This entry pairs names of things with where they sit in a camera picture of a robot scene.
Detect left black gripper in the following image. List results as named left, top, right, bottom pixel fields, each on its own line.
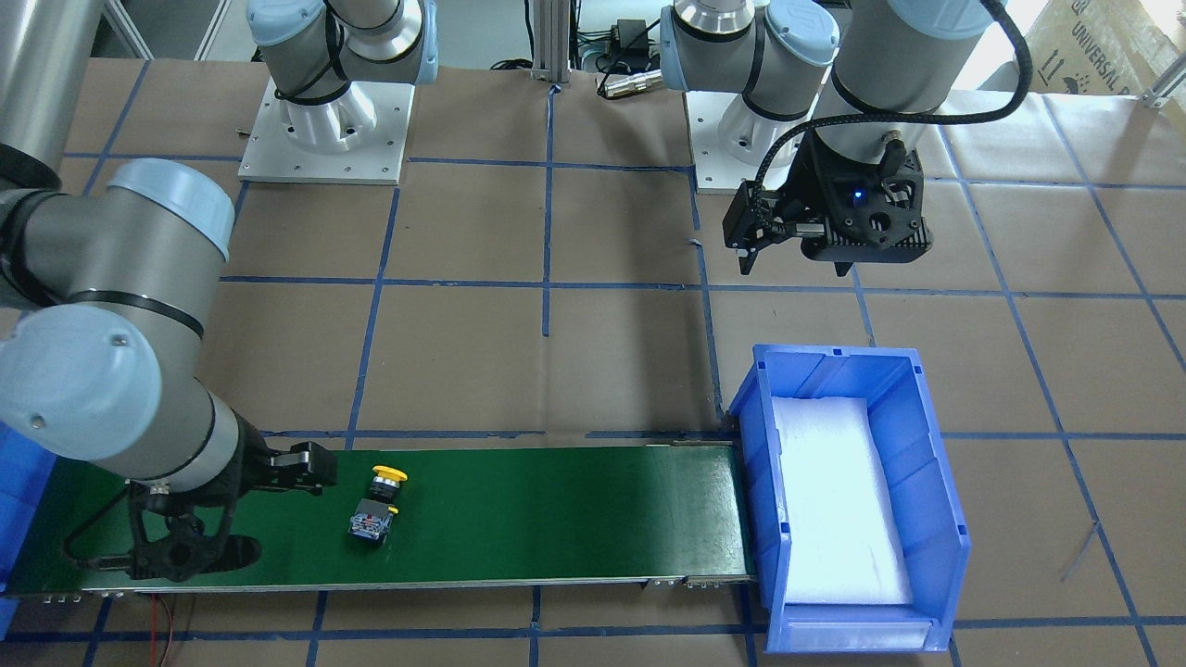
left=723, top=131, right=932, bottom=277

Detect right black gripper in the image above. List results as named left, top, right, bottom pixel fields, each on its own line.
left=125, top=414, right=338, bottom=583

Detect yellow push button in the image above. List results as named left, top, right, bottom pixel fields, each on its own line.
left=347, top=465, right=410, bottom=545

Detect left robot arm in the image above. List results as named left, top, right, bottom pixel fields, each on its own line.
left=658, top=1, right=1035, bottom=277

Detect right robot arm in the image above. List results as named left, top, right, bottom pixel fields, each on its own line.
left=4, top=1, right=337, bottom=582

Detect black power adapter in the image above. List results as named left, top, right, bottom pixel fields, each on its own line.
left=611, top=19, right=649, bottom=57

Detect blue bin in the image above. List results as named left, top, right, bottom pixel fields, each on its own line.
left=1, top=424, right=57, bottom=640
left=729, top=345, right=971, bottom=654

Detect green conveyor belt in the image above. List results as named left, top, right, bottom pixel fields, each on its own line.
left=6, top=445, right=757, bottom=597

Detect white foam pad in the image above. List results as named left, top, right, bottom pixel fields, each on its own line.
left=772, top=398, right=914, bottom=605

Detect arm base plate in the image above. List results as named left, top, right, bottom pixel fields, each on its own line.
left=238, top=82, right=416, bottom=185
left=686, top=80, right=822, bottom=195

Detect aluminium frame post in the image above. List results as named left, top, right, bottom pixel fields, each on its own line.
left=528, top=1, right=574, bottom=87

